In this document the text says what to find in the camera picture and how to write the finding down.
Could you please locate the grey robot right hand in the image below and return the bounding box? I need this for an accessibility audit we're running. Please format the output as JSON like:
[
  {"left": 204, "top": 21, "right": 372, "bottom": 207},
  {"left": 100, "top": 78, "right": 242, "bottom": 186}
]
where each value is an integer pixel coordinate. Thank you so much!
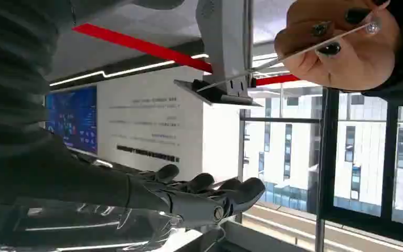
[{"left": 31, "top": 132, "right": 267, "bottom": 230}]

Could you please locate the blue display screen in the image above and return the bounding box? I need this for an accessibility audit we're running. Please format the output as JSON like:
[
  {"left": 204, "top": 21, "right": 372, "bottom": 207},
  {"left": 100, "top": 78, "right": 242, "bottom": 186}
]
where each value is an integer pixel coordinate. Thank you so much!
[{"left": 45, "top": 86, "right": 98, "bottom": 155}]

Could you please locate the white light strip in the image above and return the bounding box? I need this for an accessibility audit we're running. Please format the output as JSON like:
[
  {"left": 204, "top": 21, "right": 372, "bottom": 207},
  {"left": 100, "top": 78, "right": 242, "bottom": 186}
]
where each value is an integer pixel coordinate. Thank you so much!
[{"left": 49, "top": 53, "right": 210, "bottom": 87}]

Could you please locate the red ceiling stripe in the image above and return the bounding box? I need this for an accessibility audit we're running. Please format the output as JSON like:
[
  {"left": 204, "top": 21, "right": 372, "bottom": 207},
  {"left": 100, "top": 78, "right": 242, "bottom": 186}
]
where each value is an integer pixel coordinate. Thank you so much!
[{"left": 72, "top": 23, "right": 300, "bottom": 87}]

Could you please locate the person's hand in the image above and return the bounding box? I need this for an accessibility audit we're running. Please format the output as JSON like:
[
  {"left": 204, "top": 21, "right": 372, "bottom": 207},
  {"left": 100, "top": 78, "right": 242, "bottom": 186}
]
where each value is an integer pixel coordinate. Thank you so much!
[{"left": 273, "top": 0, "right": 402, "bottom": 92}]

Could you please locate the white wall board with text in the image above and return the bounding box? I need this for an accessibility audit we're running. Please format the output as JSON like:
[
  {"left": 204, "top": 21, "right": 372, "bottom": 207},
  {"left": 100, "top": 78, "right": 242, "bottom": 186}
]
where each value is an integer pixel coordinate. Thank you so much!
[{"left": 96, "top": 66, "right": 241, "bottom": 182}]

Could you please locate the grey post with dark plate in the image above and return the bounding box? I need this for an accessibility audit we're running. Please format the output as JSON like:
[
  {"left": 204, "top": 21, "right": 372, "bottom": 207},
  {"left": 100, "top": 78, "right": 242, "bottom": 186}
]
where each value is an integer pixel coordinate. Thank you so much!
[{"left": 173, "top": 0, "right": 262, "bottom": 108}]

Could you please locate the black window frame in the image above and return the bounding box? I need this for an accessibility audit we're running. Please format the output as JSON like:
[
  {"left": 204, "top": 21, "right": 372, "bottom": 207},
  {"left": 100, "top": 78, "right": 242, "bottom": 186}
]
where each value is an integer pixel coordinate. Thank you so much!
[{"left": 238, "top": 87, "right": 403, "bottom": 252}]

